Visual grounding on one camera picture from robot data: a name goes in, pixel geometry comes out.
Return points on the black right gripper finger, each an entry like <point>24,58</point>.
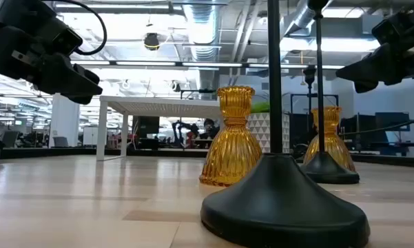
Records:
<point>364,87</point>
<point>372,67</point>

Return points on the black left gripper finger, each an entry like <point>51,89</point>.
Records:
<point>87,73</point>
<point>69,82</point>

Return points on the tall black metal candlestick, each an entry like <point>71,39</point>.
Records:
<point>325,172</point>
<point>309,72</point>
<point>279,206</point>

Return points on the amber ribbed glass candle holder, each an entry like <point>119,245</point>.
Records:
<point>232,151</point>
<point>334,144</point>

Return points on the black computer monitor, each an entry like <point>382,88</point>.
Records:
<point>392,117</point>
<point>358,122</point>

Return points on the white building column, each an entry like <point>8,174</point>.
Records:
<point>64,120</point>

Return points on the white cabinet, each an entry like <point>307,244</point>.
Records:
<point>89,136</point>

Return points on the grey office chair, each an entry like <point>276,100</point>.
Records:
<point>60,142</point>

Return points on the black ceiling dome device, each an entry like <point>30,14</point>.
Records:
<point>151,41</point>

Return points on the white perforated metal shelf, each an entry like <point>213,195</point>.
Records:
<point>158,106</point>

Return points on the black cabinet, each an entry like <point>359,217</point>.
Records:
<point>146,125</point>

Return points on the black horizontal metal bar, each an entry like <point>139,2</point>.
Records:
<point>193,90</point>

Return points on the succulent in patterned white pot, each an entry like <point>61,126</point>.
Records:
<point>258,131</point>

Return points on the long ceiling light strip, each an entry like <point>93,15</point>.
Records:
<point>210,64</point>

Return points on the person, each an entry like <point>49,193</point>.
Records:
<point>209,124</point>

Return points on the black metal stand frame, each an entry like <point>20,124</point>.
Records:
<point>330,95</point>

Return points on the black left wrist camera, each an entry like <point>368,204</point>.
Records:
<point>31,20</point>

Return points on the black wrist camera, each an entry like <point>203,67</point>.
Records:
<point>392,27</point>
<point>31,20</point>

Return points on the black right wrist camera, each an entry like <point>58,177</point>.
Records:
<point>392,27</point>

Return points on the silver slanted ventilation duct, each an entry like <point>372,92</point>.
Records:
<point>301,19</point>

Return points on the silver ribbed ventilation duct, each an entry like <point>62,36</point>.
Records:
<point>202,20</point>

